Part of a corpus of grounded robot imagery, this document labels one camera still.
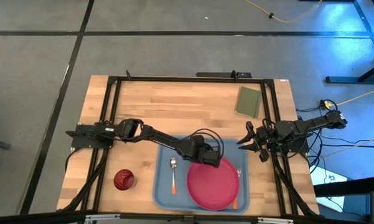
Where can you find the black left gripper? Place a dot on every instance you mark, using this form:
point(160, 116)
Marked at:
point(194, 147)

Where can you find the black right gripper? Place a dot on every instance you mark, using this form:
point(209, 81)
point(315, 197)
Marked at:
point(272, 138)

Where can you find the red plastic plate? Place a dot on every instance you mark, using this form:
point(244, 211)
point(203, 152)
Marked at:
point(213, 186)

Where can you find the red faceted plastic cup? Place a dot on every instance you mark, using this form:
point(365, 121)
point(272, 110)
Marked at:
point(124, 180)

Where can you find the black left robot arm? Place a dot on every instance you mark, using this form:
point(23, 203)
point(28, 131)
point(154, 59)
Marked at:
point(161, 137)

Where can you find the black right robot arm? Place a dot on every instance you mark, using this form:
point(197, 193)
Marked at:
point(311, 124)

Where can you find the blue plastic tray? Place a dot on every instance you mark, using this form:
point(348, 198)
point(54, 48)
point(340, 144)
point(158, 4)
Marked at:
point(165, 186)

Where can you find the green notebook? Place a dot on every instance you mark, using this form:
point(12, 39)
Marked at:
point(248, 102)

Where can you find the yellow power plug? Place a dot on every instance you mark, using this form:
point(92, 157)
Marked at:
point(329, 104)

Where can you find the dark desk corner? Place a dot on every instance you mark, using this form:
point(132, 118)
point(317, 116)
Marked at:
point(354, 193)

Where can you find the black metal stand legs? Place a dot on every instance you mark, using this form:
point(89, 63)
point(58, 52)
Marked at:
point(354, 80)

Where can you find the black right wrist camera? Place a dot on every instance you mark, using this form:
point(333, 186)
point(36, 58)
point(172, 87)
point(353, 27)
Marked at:
point(263, 133)

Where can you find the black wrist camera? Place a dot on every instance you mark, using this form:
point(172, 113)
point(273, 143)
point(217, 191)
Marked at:
point(212, 160)
point(263, 133)

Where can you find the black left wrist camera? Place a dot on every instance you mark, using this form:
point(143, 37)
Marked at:
point(212, 160)

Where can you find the black metal table frame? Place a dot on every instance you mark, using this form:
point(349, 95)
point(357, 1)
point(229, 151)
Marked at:
point(186, 79)

